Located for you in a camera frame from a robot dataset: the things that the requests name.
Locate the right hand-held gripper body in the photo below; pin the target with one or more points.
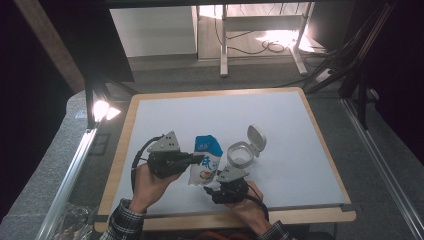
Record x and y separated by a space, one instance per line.
231 191

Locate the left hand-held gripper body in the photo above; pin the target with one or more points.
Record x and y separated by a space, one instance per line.
165 163

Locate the white and blue pouch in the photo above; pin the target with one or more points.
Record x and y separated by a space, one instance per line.
207 146

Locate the person's right hand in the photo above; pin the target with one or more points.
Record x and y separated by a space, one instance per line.
248 210

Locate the person's left hand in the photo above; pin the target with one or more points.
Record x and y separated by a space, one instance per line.
150 190

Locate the bright lamp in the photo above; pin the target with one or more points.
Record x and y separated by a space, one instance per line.
101 110

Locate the wooden table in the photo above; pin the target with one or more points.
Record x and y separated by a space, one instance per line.
316 216

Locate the crumpled clear plastic bag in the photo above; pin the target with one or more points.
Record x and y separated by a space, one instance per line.
75 221

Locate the white cabinet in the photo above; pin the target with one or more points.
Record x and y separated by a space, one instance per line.
153 31

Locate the wooden beam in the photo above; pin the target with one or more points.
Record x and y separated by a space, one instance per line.
50 43

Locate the black tripod stand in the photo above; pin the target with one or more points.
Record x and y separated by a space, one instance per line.
350 66

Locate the aluminium rail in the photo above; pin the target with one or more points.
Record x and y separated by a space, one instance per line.
383 173
66 183

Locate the white desk frame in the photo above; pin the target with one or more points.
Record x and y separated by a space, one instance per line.
224 50

